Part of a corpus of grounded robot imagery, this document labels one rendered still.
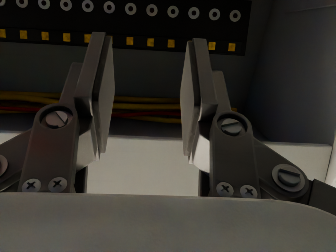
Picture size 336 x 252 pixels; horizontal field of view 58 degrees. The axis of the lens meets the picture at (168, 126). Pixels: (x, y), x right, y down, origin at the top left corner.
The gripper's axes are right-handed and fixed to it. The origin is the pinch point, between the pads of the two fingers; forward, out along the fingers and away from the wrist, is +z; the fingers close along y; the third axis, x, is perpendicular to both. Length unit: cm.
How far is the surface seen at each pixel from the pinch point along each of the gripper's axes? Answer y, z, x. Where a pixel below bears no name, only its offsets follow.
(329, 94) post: 12.8, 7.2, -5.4
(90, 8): -5.8, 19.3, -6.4
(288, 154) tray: 9.8, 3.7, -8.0
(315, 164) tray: 11.8, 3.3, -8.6
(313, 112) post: 12.8, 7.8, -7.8
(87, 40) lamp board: -6.2, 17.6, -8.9
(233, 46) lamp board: 8.3, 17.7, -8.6
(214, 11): 6.1, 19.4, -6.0
